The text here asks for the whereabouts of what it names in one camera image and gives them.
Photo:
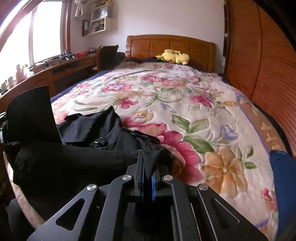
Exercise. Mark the wooden louvered wardrobe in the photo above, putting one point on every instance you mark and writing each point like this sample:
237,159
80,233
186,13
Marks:
261,63

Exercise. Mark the yellow Pikachu plush toy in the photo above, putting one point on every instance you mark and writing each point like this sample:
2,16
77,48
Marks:
173,56

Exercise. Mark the window with wooden frame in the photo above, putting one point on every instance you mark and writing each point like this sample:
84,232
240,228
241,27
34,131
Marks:
32,32

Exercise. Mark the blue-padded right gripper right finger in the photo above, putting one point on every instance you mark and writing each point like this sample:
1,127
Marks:
199,213

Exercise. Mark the dark wooden chair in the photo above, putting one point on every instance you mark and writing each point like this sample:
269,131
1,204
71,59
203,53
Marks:
107,57

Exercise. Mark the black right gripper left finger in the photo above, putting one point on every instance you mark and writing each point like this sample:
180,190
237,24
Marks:
96,213

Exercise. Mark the red box on desk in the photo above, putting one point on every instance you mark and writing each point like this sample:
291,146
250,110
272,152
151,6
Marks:
81,54

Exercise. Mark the white wall shelf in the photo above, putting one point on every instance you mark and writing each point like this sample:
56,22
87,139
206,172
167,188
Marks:
97,17

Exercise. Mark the wooden desk cabinet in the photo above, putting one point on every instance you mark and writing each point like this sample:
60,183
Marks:
58,78

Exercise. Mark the black trousers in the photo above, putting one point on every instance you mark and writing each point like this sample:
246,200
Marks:
95,149

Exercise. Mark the blue bed sheet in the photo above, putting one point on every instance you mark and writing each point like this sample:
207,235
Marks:
283,166

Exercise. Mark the floral fleece blanket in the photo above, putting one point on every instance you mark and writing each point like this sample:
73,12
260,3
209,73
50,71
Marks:
213,131

